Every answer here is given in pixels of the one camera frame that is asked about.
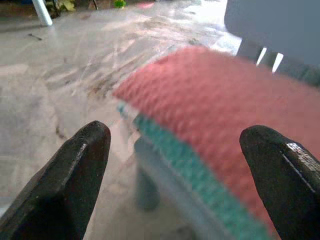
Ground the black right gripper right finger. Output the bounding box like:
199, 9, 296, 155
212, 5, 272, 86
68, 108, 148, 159
239, 124, 320, 240

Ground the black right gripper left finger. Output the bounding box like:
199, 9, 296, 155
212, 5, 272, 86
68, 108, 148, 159
0, 120, 112, 240

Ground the pink plush pillow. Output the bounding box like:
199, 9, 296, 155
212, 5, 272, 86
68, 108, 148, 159
112, 46, 320, 235

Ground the mint green seat cushion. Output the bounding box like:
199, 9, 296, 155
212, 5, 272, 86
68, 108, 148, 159
116, 101, 274, 240

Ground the light blue child chair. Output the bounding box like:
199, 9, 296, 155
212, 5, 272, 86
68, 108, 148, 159
133, 0, 320, 240

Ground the white pole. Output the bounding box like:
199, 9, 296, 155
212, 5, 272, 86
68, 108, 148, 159
31, 0, 54, 27

